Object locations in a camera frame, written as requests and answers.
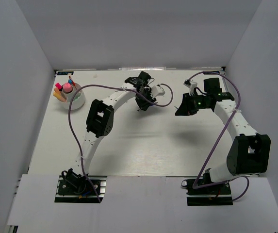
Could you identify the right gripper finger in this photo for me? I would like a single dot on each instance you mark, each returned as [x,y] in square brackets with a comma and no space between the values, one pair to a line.
[185,98]
[188,110]

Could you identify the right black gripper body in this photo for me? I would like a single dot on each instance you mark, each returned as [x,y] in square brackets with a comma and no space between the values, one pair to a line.
[199,102]

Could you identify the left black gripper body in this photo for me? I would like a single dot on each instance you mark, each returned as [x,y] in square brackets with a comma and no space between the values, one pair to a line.
[147,92]

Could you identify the red pen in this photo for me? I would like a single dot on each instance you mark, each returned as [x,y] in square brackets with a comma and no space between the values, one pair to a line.
[73,84]

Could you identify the pink glue bottle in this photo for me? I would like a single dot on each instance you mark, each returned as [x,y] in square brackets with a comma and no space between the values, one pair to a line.
[67,88]

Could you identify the pink black highlighter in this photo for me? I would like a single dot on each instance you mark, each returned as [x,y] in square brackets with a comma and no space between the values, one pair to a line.
[59,87]

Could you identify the orange pink highlighter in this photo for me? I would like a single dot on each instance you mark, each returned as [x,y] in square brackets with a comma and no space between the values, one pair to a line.
[59,97]

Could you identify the grey orange highlighter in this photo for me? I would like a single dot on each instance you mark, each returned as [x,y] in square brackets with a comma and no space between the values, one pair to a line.
[57,91]

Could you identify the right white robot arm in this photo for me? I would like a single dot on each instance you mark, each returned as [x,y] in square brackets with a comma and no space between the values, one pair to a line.
[249,152]

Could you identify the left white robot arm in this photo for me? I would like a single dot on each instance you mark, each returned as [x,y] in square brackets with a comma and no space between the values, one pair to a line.
[100,119]

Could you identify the blue label sticker right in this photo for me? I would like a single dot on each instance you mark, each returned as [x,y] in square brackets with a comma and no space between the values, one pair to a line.
[211,72]

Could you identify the blue label sticker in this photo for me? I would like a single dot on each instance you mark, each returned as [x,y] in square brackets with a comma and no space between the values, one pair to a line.
[65,73]
[211,72]

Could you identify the white round organizer container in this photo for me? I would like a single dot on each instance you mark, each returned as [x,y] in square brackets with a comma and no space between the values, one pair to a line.
[75,104]

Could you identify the blue label sticker left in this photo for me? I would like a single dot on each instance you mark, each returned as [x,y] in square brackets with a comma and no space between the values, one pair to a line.
[65,73]

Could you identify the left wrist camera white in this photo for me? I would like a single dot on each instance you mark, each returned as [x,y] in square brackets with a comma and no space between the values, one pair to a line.
[157,90]

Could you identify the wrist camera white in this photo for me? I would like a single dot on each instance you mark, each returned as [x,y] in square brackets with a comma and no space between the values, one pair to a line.
[157,90]
[191,85]

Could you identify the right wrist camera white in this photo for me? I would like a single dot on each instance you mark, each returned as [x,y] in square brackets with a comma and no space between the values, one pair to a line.
[191,85]

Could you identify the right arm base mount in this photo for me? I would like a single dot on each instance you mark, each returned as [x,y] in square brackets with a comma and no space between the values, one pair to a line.
[219,195]

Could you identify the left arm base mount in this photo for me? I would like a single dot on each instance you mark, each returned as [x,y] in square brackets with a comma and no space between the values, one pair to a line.
[85,194]

